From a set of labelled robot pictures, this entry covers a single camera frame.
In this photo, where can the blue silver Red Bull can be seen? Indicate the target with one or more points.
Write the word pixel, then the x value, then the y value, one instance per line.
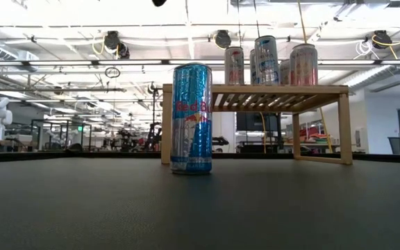
pixel 234 66
pixel 191 118

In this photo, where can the tall white can black lid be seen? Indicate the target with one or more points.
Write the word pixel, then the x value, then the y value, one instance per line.
pixel 266 59
pixel 252 67

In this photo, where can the pink lemonade can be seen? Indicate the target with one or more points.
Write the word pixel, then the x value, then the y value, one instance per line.
pixel 303 64
pixel 284 71

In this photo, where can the wooden slatted shelf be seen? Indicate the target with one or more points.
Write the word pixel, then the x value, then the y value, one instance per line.
pixel 255 89

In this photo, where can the dark trash bin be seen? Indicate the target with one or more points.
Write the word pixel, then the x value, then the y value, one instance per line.
pixel 394 145

